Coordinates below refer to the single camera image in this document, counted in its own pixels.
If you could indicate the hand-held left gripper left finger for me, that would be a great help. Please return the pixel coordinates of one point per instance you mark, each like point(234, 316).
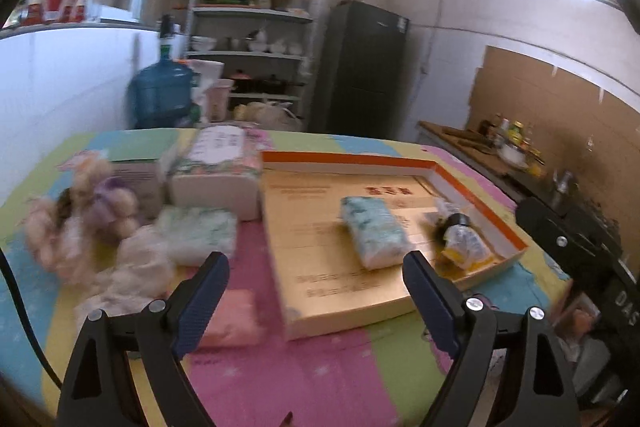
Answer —
point(200, 307)

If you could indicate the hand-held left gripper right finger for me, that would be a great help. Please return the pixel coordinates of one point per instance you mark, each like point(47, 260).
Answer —
point(430, 302)

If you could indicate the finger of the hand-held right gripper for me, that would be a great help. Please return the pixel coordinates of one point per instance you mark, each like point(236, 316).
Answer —
point(560, 227)

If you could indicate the pink cloth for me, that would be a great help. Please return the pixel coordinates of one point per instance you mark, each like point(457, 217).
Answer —
point(235, 317)

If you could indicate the white plastic bag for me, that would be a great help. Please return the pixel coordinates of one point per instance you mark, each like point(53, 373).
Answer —
point(140, 267)

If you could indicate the green white tissue pack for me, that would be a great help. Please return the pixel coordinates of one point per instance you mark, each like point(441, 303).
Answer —
point(200, 232)

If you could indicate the teal patterned tissue pack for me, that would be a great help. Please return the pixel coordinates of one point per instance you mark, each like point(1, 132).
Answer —
point(375, 227)

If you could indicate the orange shallow cardboard box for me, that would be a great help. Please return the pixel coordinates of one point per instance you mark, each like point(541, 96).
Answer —
point(320, 257)

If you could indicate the metal faucet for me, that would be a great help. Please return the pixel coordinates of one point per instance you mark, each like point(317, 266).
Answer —
point(562, 182)

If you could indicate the small black-capped bottle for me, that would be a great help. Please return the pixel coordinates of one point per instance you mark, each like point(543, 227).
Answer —
point(462, 242)

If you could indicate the white bowl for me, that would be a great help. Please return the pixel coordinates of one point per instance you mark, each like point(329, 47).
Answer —
point(512, 154)

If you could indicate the row of condiment bottles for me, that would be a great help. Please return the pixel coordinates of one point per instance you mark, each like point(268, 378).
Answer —
point(517, 134)

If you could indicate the colourful patchwork tablecloth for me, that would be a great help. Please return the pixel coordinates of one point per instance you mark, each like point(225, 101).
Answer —
point(300, 372)

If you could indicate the large floral tissue pack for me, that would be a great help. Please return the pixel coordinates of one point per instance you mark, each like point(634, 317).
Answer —
point(215, 187)

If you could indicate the pale green carton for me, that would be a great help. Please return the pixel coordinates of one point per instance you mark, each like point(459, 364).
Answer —
point(140, 179)

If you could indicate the clear plastic food bag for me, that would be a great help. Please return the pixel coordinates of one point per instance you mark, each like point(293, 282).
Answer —
point(265, 113)

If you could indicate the pink plastic bin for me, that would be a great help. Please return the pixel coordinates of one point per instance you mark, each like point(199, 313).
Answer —
point(217, 102)

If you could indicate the blue water jug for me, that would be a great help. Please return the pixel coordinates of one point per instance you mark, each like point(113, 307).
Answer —
point(160, 92)

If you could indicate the white paper bag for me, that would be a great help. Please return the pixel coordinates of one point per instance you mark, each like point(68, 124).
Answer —
point(207, 77)

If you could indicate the dark fridge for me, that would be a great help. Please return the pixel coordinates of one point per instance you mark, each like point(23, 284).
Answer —
point(360, 67)

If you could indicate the metal shelf rack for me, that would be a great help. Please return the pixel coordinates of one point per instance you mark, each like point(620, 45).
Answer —
point(250, 14)

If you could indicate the cardboard wall panel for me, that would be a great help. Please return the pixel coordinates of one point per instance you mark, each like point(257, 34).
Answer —
point(550, 107)

